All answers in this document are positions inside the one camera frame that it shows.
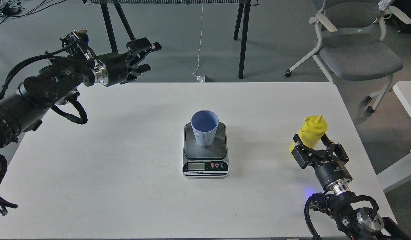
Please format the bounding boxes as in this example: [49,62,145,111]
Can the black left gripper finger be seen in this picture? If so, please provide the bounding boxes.
[127,64,151,82]
[126,37,162,65]

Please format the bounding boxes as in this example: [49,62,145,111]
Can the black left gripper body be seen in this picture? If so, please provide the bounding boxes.
[98,53,139,87]

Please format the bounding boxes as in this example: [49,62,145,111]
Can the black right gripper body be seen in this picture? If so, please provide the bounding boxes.
[309,150,353,190]

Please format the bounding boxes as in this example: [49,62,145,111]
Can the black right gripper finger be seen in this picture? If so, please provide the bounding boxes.
[321,134,350,164]
[292,134,321,169]

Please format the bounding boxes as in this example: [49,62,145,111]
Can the yellow squeeze bottle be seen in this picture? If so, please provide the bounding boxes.
[297,114,328,149]

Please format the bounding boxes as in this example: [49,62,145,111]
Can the blue plastic cup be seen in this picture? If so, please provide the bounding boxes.
[190,110,219,147]

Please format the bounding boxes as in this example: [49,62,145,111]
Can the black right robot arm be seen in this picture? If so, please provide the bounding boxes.
[292,135,411,240]

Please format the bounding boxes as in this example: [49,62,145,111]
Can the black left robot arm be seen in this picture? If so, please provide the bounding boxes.
[0,29,162,216]

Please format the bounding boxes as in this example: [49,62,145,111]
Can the black digital kitchen scale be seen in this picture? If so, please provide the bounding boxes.
[182,122,230,179]

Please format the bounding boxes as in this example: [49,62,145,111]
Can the black legged background table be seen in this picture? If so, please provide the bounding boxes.
[82,0,258,79]

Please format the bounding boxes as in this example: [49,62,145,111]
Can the grey office chair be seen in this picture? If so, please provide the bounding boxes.
[285,0,411,113]

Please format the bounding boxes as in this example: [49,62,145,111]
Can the white hanging cable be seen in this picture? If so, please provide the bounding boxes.
[192,3,204,80]

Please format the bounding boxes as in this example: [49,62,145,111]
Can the black floor cables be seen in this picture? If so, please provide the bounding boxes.
[0,0,64,30]

